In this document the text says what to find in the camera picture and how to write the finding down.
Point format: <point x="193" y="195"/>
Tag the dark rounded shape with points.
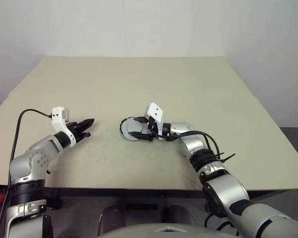
<point x="176" y="213"/>
<point x="113" y="215"/>

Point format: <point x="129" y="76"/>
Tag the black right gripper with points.
<point x="155" y="131"/>

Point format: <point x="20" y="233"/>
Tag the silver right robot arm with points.
<point x="223" y="188"/>

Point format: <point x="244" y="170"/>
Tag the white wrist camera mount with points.
<point x="156" y="111"/>
<point x="57" y="116"/>

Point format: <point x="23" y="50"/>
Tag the grey robot torso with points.
<point x="169" y="230"/>

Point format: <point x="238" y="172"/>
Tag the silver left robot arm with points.
<point x="27" y="163"/>

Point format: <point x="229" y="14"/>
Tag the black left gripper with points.
<point x="75" y="131"/>

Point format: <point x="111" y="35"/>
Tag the motor housing with copper windings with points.
<point x="121" y="129"/>

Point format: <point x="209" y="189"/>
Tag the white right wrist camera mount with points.
<point x="156" y="111"/>

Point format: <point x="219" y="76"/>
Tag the black table frame bar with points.
<point x="126" y="193"/>

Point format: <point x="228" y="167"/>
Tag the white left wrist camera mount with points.
<point x="57" y="116"/>

